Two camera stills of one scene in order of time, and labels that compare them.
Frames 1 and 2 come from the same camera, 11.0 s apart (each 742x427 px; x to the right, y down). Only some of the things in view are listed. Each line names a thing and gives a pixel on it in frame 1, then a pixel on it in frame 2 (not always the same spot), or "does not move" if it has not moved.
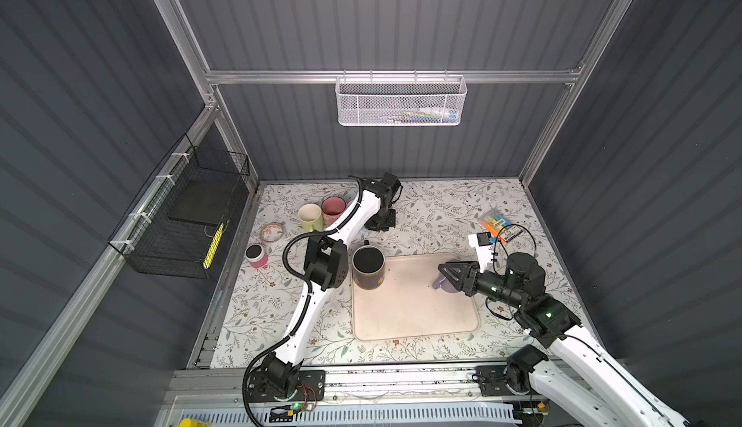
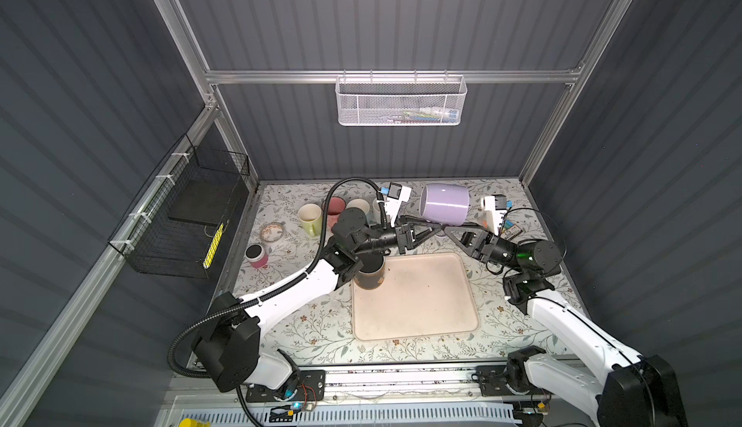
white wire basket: (401, 99) does not move
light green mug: (310, 217) does not move
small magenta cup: (256, 255) does not move
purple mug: (442, 282) to (444, 204)
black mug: (368, 265) does not move
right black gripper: (467, 275) to (477, 242)
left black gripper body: (383, 220) to (395, 239)
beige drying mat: (408, 306) does not move
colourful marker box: (500, 227) does not move
